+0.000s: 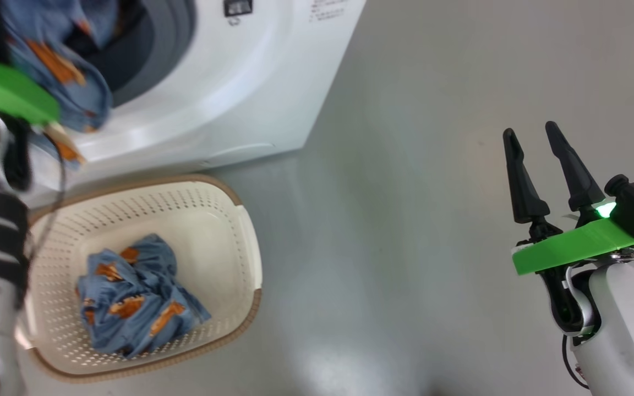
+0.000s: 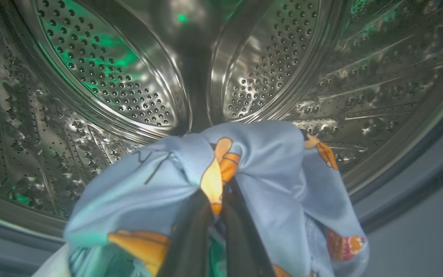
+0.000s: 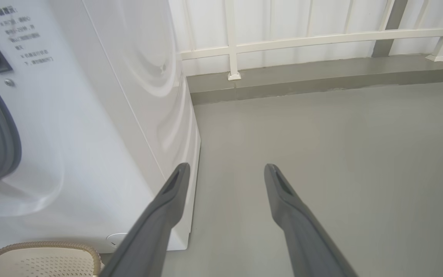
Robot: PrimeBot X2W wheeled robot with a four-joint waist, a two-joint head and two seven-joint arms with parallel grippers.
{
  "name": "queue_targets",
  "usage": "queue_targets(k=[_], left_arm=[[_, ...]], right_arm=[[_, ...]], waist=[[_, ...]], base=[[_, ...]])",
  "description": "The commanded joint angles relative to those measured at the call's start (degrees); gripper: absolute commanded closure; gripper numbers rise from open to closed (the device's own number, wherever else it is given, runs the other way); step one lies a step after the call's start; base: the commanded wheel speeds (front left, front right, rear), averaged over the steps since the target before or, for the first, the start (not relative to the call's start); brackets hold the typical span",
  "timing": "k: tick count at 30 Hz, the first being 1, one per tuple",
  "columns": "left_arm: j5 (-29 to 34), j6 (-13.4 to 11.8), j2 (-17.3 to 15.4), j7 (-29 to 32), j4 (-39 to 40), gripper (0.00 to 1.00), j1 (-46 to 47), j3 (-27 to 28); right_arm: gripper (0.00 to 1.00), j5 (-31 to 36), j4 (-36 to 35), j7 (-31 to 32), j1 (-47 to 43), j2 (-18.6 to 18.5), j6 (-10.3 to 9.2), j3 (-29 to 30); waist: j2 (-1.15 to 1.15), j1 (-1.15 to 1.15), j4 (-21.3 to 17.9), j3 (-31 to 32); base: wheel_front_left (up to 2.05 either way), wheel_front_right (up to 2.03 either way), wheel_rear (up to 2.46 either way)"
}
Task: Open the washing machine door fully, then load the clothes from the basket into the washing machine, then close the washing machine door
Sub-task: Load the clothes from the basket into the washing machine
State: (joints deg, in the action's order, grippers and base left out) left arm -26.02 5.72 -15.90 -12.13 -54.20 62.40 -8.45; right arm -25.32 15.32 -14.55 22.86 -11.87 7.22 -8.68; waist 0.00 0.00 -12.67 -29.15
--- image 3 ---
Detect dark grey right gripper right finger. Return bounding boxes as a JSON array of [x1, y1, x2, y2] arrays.
[[264, 164, 358, 277]]

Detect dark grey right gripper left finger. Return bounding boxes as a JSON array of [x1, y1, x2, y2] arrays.
[[98, 162, 191, 277]]

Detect white front-load washing machine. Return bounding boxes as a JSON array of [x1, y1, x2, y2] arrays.
[[0, 0, 201, 254]]

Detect round white filter cover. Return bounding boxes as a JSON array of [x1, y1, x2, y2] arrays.
[[106, 233, 128, 249]]

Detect cream perforated laundry basket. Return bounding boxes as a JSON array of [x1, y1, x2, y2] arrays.
[[0, 241, 102, 277]]

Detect white metal railing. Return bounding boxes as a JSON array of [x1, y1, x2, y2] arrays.
[[179, 0, 443, 81]]

